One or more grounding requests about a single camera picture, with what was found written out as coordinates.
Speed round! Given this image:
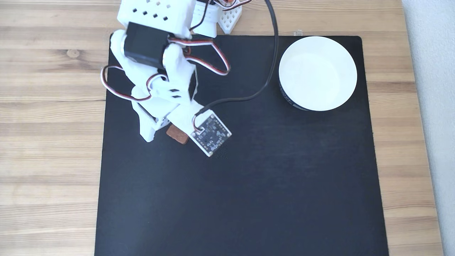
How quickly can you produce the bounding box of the white round plate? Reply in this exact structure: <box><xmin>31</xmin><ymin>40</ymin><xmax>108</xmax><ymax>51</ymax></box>
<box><xmin>278</xmin><ymin>36</ymin><xmax>358</xmax><ymax>112</ymax></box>

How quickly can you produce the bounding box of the black camera cable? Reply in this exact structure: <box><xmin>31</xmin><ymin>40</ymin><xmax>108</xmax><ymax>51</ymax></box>
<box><xmin>194</xmin><ymin>0</ymin><xmax>279</xmax><ymax>118</ymax></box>

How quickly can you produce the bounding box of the bare camera circuit board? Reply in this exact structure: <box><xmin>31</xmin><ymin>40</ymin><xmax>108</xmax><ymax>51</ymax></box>
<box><xmin>191</xmin><ymin>110</ymin><xmax>232</xmax><ymax>157</ymax></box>

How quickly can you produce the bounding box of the red white servo cable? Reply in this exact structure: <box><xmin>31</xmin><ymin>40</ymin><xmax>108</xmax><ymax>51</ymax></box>
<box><xmin>101</xmin><ymin>65</ymin><xmax>166</xmax><ymax>102</ymax></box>
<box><xmin>167</xmin><ymin>37</ymin><xmax>231</xmax><ymax>76</ymax></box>

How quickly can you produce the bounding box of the black mat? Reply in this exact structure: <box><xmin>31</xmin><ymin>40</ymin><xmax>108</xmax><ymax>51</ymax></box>
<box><xmin>94</xmin><ymin>34</ymin><xmax>390</xmax><ymax>256</ymax></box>

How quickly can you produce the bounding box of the red block toy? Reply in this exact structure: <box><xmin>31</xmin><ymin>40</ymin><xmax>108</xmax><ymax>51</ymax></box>
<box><xmin>166</xmin><ymin>124</ymin><xmax>189</xmax><ymax>145</ymax></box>

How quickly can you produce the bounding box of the white perforated bracket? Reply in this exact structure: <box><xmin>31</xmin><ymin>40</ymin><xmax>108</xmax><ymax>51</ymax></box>
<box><xmin>218</xmin><ymin>4</ymin><xmax>243</xmax><ymax>35</ymax></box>

